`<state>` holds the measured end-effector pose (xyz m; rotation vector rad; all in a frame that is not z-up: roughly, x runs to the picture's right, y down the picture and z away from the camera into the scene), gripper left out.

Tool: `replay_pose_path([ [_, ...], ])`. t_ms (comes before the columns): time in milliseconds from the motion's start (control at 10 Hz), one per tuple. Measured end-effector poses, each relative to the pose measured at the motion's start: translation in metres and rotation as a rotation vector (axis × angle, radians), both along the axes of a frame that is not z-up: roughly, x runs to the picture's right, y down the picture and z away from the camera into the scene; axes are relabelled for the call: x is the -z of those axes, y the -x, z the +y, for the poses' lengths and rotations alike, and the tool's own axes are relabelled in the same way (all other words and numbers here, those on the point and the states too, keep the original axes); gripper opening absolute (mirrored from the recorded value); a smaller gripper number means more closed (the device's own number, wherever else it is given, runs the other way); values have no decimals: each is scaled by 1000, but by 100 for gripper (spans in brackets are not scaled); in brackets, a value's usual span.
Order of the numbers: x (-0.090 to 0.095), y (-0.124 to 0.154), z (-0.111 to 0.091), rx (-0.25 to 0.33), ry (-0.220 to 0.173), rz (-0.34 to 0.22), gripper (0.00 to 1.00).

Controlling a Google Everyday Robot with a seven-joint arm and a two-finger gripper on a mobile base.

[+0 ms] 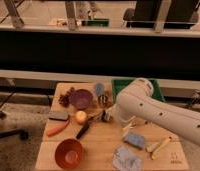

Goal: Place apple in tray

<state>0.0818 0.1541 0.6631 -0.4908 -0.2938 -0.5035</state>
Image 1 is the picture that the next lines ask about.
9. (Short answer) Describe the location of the blue sponge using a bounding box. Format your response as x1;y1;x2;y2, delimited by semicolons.
123;132;145;149

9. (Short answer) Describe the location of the white cup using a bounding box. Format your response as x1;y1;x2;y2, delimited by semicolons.
123;123;132;136

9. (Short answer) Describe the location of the crumpled grey blue cloth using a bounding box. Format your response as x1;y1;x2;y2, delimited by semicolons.
112;146;142;171

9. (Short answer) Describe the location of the black office chair base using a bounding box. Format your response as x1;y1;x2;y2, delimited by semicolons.
0;91;30;142

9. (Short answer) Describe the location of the black handled knife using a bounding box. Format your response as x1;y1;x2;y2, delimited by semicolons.
76;116;98;139

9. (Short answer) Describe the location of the grey eraser block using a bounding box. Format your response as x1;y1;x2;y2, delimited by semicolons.
49;111;68;121

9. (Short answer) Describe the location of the orange carrot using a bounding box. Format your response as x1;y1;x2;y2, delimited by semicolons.
46;120;70;137

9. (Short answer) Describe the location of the dark grapes bunch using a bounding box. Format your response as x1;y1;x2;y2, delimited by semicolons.
58;87;74;107

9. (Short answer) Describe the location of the metallic can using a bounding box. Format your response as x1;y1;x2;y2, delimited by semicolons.
98;94;108;108

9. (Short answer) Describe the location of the metal spoon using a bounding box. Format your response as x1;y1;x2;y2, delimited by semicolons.
129;121;149;129

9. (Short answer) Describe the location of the yellow red apple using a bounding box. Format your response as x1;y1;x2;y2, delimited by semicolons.
75;111;87;124

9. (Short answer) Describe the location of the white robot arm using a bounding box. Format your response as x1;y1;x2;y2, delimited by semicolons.
113;78;200;146

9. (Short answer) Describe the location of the red orange bowl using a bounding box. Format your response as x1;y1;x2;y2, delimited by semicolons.
55;139;83;169

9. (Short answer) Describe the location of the green plastic tray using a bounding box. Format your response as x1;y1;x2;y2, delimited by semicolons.
111;79;165;102

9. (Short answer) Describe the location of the purple bowl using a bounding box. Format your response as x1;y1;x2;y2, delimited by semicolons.
69;89;93;110

